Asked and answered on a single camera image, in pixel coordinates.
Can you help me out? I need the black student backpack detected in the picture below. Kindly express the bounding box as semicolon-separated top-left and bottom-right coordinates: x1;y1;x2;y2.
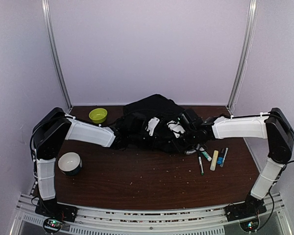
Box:
113;94;206;153

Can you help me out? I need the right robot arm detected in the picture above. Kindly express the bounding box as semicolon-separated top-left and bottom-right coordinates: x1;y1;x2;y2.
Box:
177;108;294;207

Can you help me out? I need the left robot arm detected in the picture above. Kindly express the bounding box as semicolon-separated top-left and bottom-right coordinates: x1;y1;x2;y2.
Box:
29;107;122;211

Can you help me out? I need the green plastic bowl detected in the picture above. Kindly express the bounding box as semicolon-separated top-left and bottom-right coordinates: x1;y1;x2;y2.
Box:
89;108;108;124

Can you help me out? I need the black green marker pen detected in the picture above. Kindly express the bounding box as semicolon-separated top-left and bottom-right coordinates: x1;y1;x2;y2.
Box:
197;152;204;176

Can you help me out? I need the white green glue stick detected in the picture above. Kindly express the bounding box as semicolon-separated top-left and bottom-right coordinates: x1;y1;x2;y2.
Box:
202;151;212;162

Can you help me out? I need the cream yellow highlighter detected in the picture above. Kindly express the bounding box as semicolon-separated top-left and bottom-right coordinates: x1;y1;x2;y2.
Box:
210;150;219;171

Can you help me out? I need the blue black marker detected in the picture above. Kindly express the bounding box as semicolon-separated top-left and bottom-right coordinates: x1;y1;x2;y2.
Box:
217;148;225;165

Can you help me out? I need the black white pen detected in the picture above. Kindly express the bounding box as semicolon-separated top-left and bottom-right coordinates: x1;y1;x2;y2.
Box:
220;147;228;167

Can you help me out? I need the left round circuit board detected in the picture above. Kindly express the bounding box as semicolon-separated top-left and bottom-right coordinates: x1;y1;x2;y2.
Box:
43;218;63;233

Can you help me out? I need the round circuit board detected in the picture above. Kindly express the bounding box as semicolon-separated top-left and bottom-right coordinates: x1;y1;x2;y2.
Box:
43;218;63;233
240;217;260;233

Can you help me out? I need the right round circuit board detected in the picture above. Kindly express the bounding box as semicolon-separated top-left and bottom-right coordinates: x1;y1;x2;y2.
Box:
240;217;260;233

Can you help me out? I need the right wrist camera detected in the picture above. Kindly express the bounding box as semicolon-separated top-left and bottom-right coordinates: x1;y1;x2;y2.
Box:
167;120;186;139

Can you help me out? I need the right aluminium frame post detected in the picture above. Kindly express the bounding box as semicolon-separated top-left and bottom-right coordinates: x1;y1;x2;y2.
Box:
227;0;258;113

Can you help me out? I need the aluminium frame post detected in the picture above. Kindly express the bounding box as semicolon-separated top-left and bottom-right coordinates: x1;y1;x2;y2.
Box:
41;0;73;110
227;0;258;113

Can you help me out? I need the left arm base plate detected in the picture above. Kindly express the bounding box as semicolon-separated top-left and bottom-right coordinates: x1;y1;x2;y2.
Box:
35;201;78;222

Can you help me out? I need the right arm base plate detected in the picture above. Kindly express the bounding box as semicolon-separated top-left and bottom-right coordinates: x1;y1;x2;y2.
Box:
224;202;267;222

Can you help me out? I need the left aluminium frame post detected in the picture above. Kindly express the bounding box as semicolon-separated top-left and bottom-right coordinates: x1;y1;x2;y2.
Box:
41;0;73;110

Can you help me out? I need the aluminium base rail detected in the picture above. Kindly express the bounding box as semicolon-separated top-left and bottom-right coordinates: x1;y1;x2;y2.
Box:
8;192;294;235

